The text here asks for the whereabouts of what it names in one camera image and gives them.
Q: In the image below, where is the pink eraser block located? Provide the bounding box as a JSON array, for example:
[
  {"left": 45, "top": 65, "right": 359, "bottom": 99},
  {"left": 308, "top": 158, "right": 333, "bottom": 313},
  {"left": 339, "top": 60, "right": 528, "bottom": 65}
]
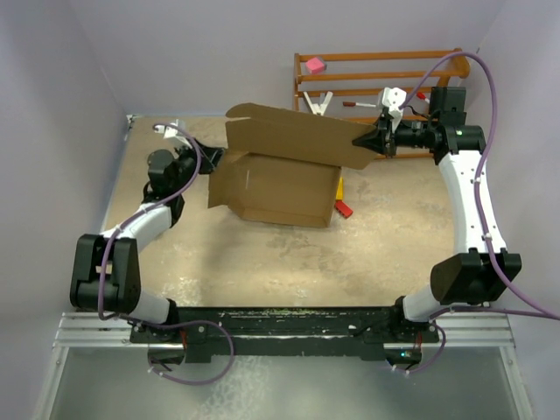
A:
[{"left": 304, "top": 57, "right": 326, "bottom": 75}]

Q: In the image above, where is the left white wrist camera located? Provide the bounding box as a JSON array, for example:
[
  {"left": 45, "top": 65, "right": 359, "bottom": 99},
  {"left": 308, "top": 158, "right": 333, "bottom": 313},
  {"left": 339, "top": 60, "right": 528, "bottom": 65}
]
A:
[{"left": 152, "top": 119, "right": 194, "bottom": 152}]

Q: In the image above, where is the red toy brick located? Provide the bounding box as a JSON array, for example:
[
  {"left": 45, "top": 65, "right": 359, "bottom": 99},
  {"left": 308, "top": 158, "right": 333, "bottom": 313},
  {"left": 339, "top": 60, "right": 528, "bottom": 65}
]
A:
[{"left": 334, "top": 200, "right": 354, "bottom": 219}]

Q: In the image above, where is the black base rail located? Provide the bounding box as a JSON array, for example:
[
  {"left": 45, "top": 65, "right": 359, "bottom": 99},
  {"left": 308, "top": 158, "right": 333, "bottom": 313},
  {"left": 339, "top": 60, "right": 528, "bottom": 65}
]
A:
[{"left": 130, "top": 305, "right": 439, "bottom": 364}]

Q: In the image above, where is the yellow toy block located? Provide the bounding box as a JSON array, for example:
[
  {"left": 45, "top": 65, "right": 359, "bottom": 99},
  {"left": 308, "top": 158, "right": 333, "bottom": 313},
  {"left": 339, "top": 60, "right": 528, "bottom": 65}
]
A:
[{"left": 335, "top": 177, "right": 344, "bottom": 201}]

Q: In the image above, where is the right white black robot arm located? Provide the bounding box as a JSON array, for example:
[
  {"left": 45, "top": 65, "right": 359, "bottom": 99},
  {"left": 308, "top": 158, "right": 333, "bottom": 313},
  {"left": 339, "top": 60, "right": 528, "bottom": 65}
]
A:
[{"left": 353, "top": 87, "right": 522, "bottom": 342}]

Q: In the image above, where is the brown-capped white marker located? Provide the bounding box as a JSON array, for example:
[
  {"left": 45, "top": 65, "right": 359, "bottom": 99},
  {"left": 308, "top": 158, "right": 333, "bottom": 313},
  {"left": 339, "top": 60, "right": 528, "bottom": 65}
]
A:
[{"left": 342, "top": 101, "right": 378, "bottom": 109}]

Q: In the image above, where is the red-capped white marker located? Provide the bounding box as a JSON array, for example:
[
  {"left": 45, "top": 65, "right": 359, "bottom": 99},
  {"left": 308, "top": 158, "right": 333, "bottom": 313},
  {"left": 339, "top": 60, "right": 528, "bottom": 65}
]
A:
[{"left": 416, "top": 92, "right": 431, "bottom": 105}]

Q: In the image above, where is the brown cardboard box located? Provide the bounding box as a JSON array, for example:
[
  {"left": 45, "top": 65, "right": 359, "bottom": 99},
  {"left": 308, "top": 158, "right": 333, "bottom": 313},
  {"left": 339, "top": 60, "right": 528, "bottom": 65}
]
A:
[{"left": 207, "top": 102, "right": 375, "bottom": 228}]

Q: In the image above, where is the white clamp tool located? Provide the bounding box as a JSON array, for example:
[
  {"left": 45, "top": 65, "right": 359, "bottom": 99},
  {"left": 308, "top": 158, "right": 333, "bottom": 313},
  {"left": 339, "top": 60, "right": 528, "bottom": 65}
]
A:
[{"left": 304, "top": 91, "right": 333, "bottom": 116}]

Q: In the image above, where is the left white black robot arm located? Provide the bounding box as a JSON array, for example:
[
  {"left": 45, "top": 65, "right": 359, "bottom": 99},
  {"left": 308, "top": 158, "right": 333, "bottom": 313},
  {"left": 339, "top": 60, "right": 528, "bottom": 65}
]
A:
[{"left": 69, "top": 140, "right": 225, "bottom": 343}]

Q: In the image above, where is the aluminium extrusion frame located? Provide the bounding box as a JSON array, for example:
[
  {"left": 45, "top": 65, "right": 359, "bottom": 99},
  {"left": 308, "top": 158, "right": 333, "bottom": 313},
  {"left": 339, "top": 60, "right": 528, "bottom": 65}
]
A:
[{"left": 32, "top": 114, "right": 535, "bottom": 420}]

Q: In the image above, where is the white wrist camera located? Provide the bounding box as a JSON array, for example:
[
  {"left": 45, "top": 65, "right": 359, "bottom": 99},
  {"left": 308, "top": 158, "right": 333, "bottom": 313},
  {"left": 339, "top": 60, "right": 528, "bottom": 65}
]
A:
[
  {"left": 377, "top": 87, "right": 407, "bottom": 120},
  {"left": 152, "top": 119, "right": 194, "bottom": 152}
]

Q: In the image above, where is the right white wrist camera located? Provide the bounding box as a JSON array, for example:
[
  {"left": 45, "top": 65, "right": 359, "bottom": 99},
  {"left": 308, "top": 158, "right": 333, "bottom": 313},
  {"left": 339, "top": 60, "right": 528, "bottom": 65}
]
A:
[{"left": 377, "top": 87, "right": 407, "bottom": 120}]

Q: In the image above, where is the wooden three-tier rack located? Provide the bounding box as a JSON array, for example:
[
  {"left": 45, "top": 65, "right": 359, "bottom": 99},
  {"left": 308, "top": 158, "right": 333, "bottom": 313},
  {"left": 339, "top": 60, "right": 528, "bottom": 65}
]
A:
[{"left": 292, "top": 48, "right": 471, "bottom": 152}]

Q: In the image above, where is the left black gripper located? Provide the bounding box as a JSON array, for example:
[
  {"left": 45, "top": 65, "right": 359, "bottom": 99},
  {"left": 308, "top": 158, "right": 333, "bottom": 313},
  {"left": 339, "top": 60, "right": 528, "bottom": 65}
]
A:
[{"left": 171, "top": 138, "right": 226, "bottom": 194}]

